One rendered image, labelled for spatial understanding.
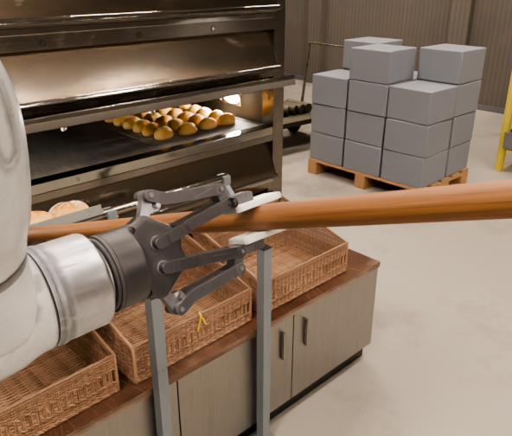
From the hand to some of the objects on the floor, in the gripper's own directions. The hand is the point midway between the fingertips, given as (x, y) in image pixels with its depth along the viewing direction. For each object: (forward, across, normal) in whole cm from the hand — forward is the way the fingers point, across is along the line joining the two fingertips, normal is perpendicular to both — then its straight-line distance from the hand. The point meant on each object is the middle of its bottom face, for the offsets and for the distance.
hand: (256, 218), depth 65 cm
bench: (+48, +109, -166) cm, 204 cm away
